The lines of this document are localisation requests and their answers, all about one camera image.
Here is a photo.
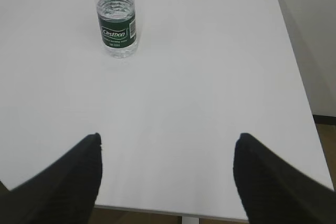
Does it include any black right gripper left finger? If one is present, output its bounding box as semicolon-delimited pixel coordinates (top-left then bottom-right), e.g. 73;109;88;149
1;133;102;223

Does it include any clear green-label water bottle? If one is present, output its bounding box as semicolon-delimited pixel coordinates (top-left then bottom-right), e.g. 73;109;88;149
94;0;138;58

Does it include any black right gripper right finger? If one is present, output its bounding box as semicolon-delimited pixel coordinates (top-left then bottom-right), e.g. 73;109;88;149
233;133;335;223

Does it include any white table leg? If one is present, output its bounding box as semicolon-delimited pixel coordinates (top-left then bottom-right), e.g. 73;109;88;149
182;216;200;224

